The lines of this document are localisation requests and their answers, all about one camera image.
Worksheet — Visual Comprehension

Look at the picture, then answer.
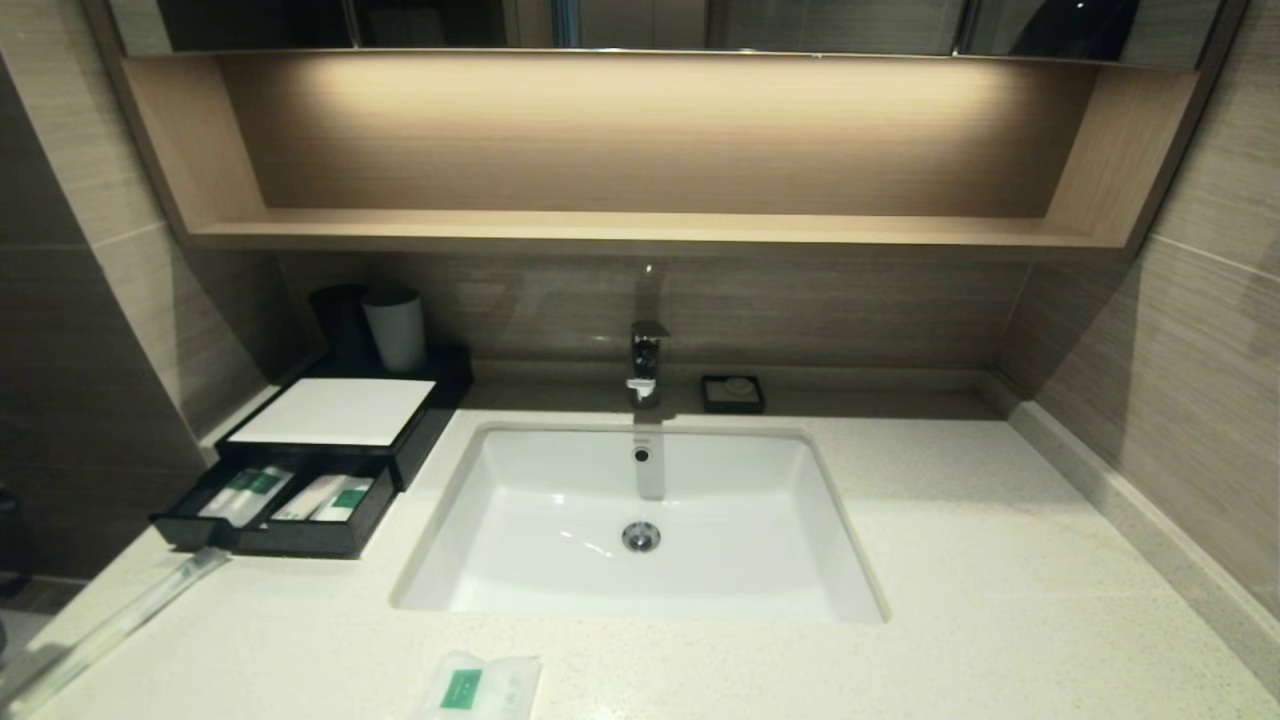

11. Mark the wooden wall shelf niche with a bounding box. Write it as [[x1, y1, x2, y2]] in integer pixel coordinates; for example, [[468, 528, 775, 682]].
[[86, 48, 1248, 263]]

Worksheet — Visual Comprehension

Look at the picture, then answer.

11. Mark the toothbrush plain packet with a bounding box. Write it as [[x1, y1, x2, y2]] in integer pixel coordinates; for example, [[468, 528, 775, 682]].
[[2, 547, 233, 717]]

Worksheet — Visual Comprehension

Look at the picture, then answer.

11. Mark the black plastic cup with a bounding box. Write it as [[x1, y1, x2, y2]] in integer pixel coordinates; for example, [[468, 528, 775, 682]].
[[309, 284, 377, 367]]

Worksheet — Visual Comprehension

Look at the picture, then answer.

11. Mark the white ceramic sink basin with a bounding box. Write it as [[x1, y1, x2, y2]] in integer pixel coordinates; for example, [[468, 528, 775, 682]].
[[392, 422, 889, 625]]

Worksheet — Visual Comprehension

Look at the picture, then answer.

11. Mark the grey plastic cup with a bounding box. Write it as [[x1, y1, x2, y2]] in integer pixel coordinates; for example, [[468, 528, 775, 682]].
[[360, 288, 427, 375]]

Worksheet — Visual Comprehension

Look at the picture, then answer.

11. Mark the black amenity tray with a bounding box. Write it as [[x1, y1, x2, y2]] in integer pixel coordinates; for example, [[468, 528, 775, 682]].
[[150, 455, 399, 560]]

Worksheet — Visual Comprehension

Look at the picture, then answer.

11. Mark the plain white packet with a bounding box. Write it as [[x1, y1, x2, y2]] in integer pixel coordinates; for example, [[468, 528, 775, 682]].
[[272, 474, 347, 522]]

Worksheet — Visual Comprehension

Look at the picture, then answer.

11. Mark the chrome faucet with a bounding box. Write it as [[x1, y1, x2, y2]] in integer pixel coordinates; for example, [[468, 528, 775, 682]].
[[626, 320, 672, 411]]

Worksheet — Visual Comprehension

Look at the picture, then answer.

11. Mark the black soap dish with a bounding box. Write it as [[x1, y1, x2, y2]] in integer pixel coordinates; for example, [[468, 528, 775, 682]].
[[700, 374, 767, 415]]

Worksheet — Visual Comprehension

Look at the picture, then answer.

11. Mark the small sachet green label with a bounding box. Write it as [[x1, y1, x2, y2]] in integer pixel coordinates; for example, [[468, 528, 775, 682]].
[[408, 650, 544, 720]]

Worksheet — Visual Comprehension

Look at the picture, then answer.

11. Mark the mirror cabinet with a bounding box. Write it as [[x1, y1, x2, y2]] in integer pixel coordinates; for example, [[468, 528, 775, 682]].
[[107, 0, 1228, 70]]

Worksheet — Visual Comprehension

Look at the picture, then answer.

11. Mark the flat packet green label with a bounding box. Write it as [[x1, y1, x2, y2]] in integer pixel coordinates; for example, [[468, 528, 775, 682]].
[[314, 477, 377, 524]]

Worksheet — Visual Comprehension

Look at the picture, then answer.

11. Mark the white rectangular board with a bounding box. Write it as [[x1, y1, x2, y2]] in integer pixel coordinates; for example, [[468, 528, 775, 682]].
[[229, 378, 439, 448]]

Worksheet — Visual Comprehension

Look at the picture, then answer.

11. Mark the black amenity tray box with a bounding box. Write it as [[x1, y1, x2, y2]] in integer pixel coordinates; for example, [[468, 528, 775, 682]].
[[214, 345, 476, 493]]

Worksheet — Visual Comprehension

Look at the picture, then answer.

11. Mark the slim packet green label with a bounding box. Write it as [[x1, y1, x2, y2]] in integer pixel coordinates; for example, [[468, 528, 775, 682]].
[[200, 467, 263, 519]]

